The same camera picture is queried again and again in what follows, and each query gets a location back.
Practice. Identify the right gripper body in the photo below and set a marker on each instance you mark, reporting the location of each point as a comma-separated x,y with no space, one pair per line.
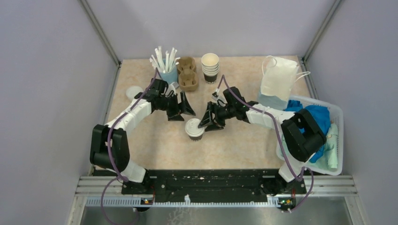
221,114

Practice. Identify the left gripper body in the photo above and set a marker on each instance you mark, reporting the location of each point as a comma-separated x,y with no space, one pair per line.
170,104

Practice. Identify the white plastic cup lid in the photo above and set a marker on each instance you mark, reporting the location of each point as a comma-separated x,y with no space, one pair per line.
192,127

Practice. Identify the black paper coffee cup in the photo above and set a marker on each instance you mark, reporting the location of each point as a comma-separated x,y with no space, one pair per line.
196,138

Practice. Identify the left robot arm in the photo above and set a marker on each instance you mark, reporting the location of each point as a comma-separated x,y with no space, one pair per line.
109,144

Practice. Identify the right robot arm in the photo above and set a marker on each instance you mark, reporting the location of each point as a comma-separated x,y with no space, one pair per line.
298,134

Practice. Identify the white takeout paper bag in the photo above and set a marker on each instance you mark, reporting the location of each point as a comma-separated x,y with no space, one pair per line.
279,76

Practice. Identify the blue straw holder cup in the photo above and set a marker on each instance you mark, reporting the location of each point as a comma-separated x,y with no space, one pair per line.
170,77

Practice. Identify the brown cardboard cup carrier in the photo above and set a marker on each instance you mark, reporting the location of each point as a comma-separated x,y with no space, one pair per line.
187,75

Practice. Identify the stack of white lids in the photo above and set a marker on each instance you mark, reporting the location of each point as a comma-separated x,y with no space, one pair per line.
132,91

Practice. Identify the white wrapped straws bundle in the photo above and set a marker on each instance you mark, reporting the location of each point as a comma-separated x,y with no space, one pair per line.
164,63

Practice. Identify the stack of paper cups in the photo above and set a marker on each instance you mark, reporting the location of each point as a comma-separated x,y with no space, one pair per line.
210,67

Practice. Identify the blue cloth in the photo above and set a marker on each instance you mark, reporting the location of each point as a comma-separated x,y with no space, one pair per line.
320,113

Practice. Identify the white plastic basket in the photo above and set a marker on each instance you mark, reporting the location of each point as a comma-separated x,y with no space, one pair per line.
336,116

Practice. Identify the light green cloth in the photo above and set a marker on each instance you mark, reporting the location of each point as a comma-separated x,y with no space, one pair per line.
329,160

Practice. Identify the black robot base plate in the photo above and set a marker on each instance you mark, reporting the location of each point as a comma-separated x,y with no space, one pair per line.
213,186

